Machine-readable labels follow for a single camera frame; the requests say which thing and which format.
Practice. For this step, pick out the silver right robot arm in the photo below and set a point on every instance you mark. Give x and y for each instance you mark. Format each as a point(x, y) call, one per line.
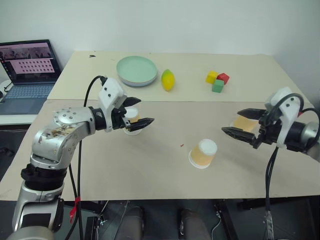
point(312, 132)

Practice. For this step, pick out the red wooden cube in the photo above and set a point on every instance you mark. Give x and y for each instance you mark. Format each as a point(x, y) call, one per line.
point(224, 78)

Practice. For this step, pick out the yellow green toy lemon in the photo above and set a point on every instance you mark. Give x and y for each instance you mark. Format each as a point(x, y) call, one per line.
point(168, 80)

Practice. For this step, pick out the dark rounded shape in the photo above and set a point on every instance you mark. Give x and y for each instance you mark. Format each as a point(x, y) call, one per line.
point(193, 225)

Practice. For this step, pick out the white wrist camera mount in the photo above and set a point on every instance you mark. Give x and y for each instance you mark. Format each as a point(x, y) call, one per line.
point(291, 112)
point(110, 91)

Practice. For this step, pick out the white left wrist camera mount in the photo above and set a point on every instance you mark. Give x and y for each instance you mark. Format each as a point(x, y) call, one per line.
point(110, 91)

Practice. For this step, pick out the orange paper cup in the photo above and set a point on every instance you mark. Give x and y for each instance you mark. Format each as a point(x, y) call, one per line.
point(202, 155)
point(246, 123)
point(132, 113)

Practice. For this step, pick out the green wooden cube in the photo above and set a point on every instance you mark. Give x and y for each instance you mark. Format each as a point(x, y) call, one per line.
point(217, 86)

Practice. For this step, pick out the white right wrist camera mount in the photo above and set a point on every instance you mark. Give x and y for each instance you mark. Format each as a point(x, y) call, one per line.
point(291, 112)

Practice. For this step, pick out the blue open laptop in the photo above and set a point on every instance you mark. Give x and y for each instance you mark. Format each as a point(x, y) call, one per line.
point(27, 75)

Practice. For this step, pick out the black table frame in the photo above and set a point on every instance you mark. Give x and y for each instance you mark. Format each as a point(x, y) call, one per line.
point(225, 220)

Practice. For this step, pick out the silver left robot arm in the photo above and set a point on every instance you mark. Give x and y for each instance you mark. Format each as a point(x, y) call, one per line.
point(67, 130)

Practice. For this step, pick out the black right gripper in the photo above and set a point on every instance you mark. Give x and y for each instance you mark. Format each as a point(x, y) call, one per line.
point(270, 132)

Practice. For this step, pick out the mint green plate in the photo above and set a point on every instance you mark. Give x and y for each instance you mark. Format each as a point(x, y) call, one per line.
point(136, 68)

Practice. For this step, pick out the pale blue plate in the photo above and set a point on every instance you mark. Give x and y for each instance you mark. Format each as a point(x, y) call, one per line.
point(140, 84)

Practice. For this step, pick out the white side table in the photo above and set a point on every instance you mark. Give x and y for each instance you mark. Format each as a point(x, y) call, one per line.
point(17, 118)

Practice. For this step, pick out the yellow wooden cube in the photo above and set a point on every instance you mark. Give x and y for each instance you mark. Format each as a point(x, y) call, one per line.
point(211, 77)

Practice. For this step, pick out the white device beside laptop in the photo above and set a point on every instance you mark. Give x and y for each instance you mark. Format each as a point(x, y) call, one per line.
point(4, 87)

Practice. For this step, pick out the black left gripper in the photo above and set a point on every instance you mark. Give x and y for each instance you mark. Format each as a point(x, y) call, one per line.
point(118, 120)

